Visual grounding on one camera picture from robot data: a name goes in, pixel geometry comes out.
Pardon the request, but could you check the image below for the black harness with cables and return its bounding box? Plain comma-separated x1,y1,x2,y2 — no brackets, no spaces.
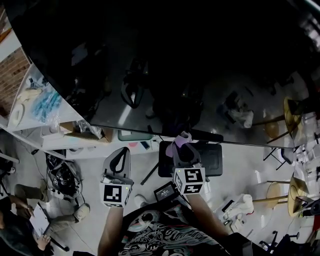
45,152,85,200

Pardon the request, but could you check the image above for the purple cloth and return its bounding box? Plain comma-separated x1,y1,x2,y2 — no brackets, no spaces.
165,131,193,158

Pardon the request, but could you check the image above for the black screen stand leg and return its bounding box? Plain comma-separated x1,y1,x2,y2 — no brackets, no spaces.
139,159,161,186

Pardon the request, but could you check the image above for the white metal shelf rack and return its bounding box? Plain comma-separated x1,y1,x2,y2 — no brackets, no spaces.
0,62,161,161

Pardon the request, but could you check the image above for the teal plastic tray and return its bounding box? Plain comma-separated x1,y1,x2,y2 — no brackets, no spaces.
117,129,154,143

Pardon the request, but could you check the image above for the dark grey open laptop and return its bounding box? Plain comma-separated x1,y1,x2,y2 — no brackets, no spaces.
294,195,315,213

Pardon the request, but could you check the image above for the black folding chair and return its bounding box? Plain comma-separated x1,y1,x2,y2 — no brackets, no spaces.
262,146,295,171

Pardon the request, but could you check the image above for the brown cardboard box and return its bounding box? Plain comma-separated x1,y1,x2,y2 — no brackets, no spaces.
59,120,114,144

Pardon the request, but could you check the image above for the person's right forearm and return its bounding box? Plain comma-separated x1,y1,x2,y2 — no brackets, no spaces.
186,193,230,236

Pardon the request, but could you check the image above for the bag of blue cloths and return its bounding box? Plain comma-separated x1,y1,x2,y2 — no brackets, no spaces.
31,89,63,124

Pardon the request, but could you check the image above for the white round plate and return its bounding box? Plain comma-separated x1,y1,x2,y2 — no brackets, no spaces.
10,103,26,129

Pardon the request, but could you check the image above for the person's white shoe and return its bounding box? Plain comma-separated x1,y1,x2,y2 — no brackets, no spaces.
133,194,149,209

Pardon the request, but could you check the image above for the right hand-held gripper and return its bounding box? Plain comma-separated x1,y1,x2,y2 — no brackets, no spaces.
171,143,207,196

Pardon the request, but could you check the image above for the round yellow wooden table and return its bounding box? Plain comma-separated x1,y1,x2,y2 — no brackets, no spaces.
252,174,313,218

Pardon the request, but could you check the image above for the person's black printed shirt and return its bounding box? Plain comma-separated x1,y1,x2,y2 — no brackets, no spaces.
118,199,226,256

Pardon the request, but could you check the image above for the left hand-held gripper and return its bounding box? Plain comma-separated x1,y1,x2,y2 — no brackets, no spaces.
98,146,134,209

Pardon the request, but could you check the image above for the white clipboard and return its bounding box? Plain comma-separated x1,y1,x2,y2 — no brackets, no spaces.
29,203,51,238

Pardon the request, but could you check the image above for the black device with display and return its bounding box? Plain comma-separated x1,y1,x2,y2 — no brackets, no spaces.
153,181,181,202

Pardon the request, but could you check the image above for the person's left forearm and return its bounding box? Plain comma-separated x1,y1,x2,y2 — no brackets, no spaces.
97,206,125,256

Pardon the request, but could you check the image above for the cream cloth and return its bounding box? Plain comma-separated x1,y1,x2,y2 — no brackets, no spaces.
16,87,43,103

